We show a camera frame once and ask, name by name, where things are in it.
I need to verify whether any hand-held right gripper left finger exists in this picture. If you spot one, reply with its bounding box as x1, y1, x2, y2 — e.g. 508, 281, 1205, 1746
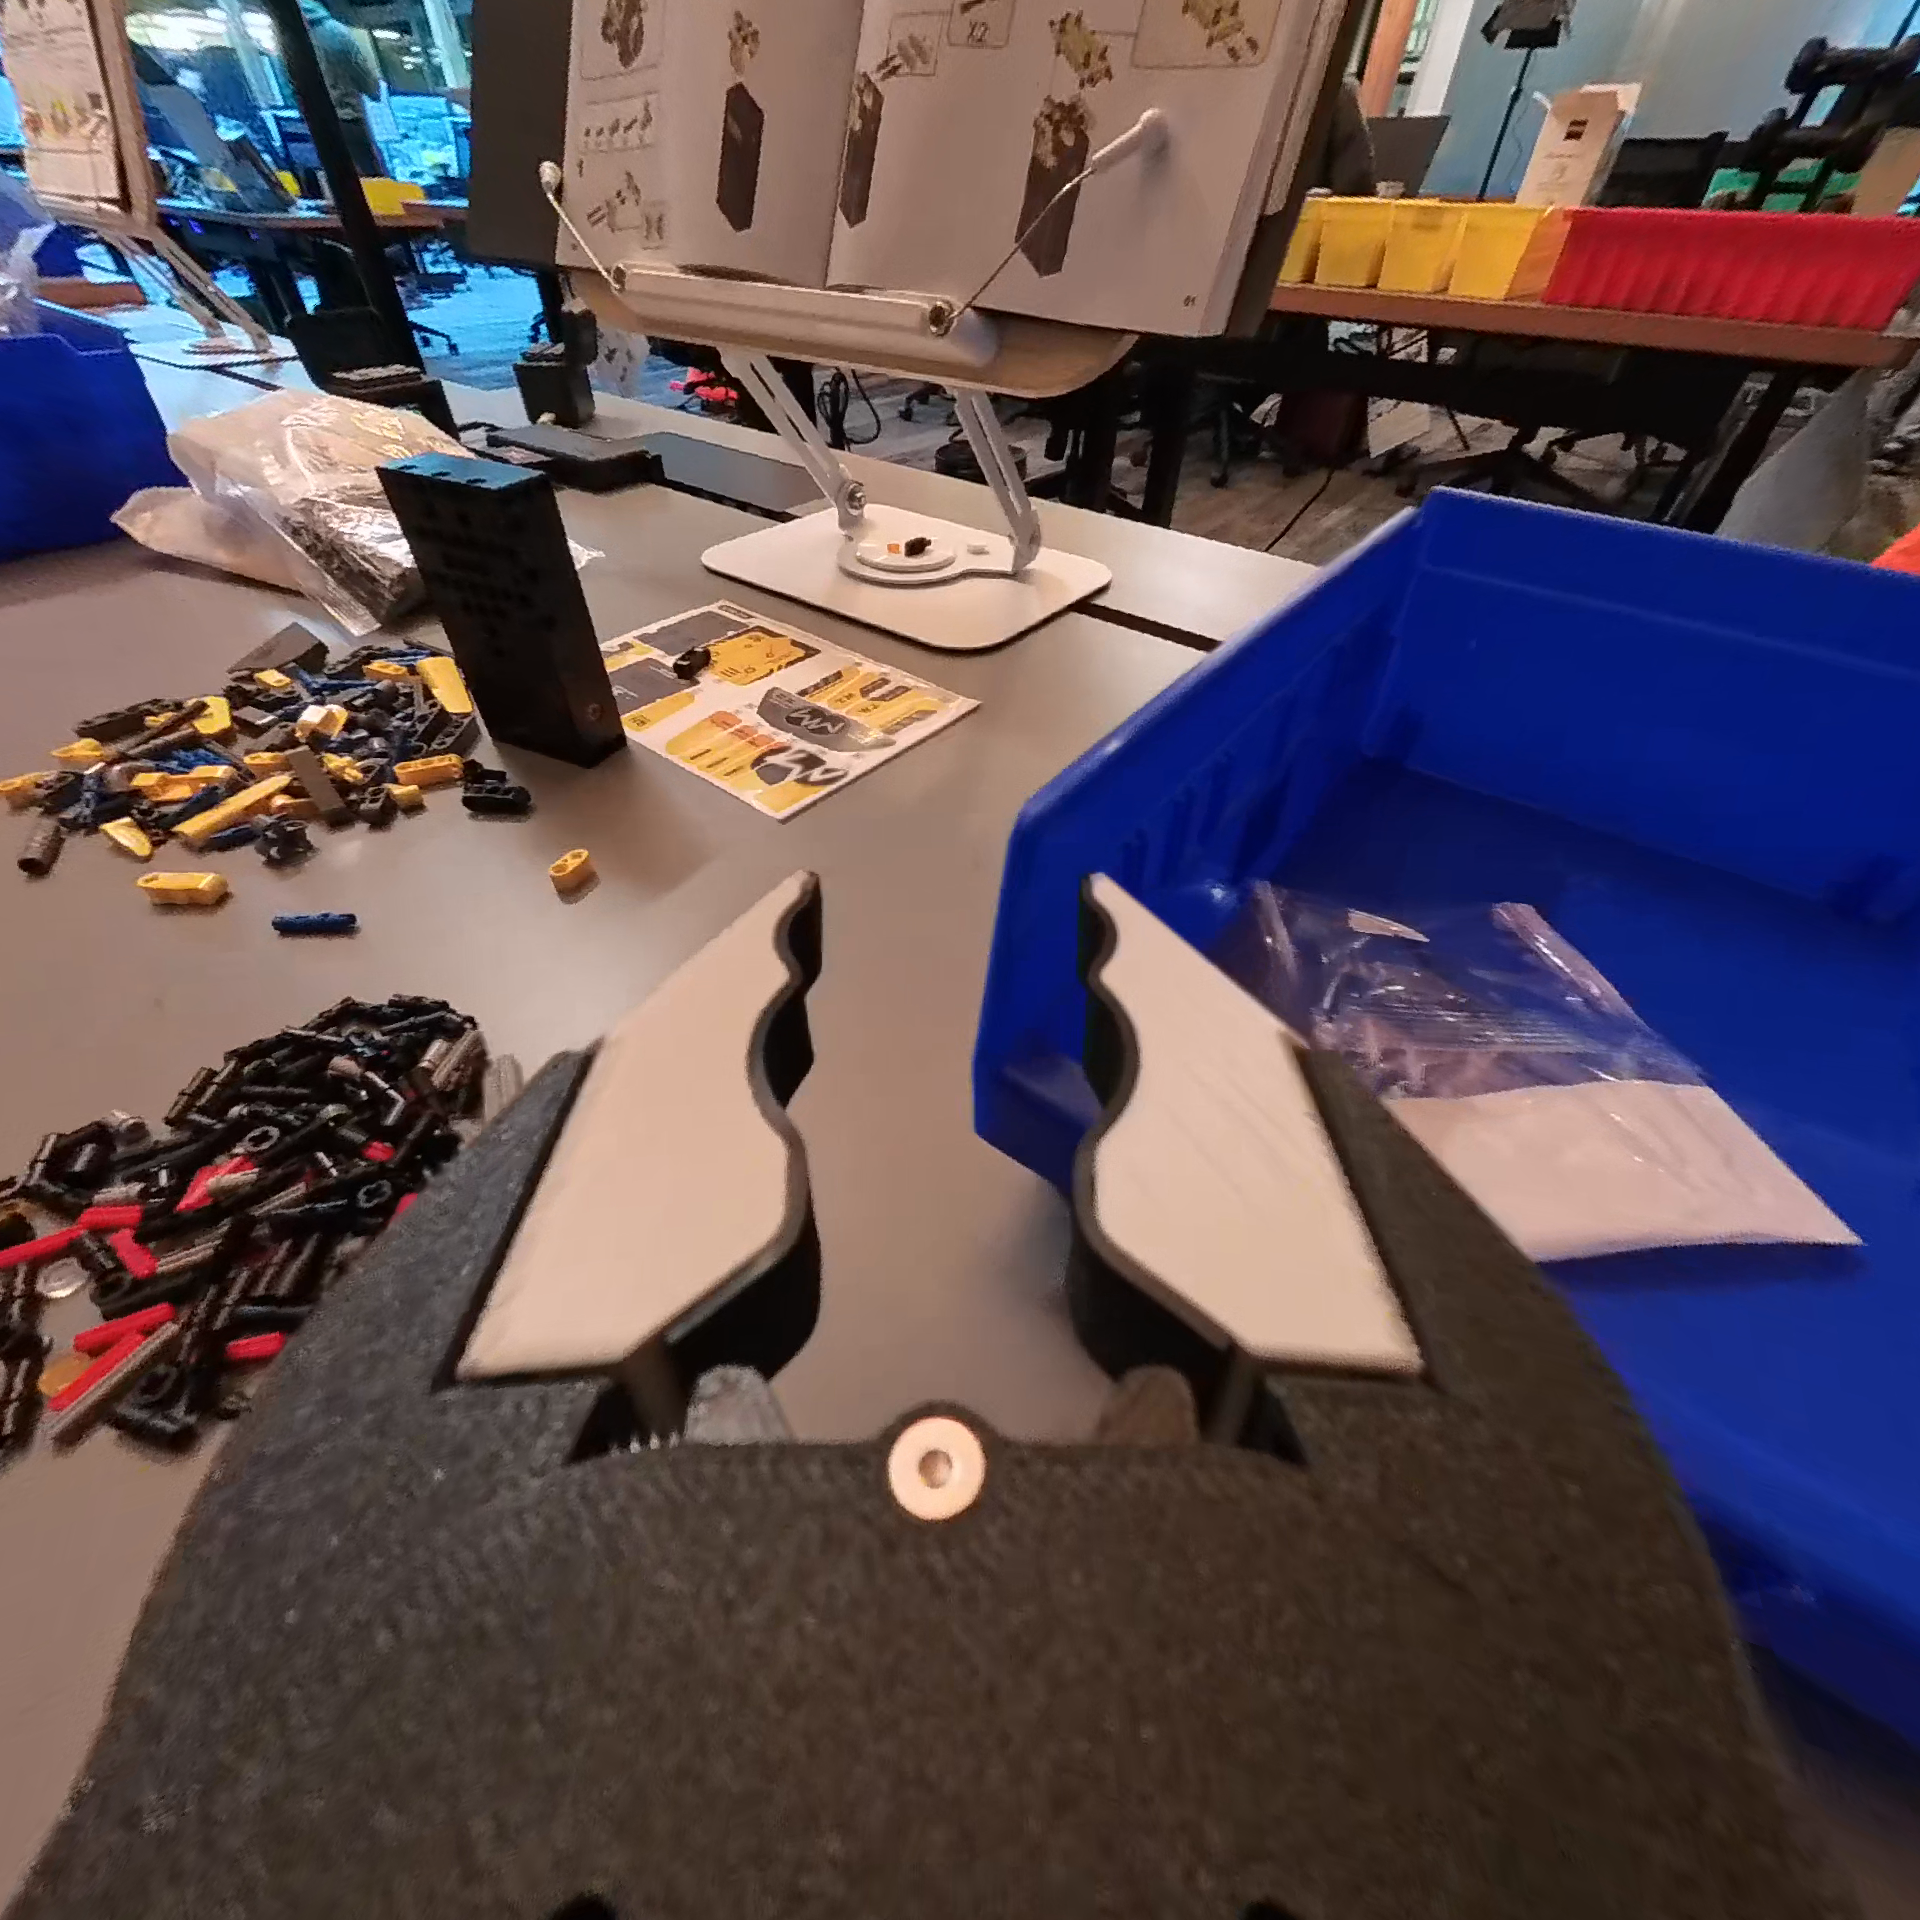
454, 872, 828, 1433

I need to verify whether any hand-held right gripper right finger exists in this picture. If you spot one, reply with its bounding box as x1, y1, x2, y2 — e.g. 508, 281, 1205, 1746
1074, 873, 1425, 1444

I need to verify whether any pile of yellow blue bricks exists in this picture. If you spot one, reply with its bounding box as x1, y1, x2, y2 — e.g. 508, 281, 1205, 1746
0, 621, 534, 880

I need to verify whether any clear plastic bag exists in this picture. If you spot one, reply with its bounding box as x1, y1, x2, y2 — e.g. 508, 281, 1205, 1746
1215, 883, 1864, 1262

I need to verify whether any pile of black red pins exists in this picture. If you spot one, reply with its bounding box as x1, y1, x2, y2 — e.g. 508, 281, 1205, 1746
0, 993, 527, 1450

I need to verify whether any yellow grey sticker sheet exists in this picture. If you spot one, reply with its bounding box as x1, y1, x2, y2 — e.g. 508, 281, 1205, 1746
598, 598, 980, 825

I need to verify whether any black perforated block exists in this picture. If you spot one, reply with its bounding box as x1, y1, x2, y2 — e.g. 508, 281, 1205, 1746
375, 450, 629, 770

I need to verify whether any large blue bin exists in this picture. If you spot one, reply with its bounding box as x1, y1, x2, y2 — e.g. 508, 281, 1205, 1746
970, 488, 1920, 1728

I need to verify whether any white book stand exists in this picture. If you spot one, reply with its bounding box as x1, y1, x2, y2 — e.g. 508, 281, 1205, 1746
537, 107, 1173, 656
111, 224, 279, 358

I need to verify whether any black power strip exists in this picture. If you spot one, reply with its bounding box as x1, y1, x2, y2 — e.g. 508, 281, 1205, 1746
481, 424, 663, 490

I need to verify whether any plastic bag of black pieces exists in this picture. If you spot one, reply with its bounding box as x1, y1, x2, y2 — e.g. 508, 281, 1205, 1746
111, 392, 601, 635

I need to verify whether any black adapter box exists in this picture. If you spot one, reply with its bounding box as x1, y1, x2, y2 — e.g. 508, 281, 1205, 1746
512, 344, 598, 430

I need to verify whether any wooden table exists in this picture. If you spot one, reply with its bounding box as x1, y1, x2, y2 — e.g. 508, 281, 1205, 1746
1265, 281, 1920, 529

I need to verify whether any red bin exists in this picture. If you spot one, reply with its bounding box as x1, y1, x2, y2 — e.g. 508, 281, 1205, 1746
1543, 209, 1920, 329

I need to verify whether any black monitor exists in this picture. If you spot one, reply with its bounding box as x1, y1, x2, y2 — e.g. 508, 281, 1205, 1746
468, 0, 578, 272

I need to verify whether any open instruction booklet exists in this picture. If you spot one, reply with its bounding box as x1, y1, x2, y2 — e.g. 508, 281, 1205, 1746
0, 0, 153, 213
554, 0, 1353, 348

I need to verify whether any white cardboard box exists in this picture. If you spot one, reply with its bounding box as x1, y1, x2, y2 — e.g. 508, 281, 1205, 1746
1514, 82, 1644, 203

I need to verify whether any black tripod light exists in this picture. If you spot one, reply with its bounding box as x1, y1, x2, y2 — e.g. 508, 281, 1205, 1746
1476, 0, 1577, 197

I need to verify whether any black metal post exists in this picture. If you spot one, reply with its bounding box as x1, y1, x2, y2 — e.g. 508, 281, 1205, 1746
268, 0, 460, 437

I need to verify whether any black machine frame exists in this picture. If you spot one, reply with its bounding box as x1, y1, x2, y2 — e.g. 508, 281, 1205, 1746
1710, 29, 1920, 213

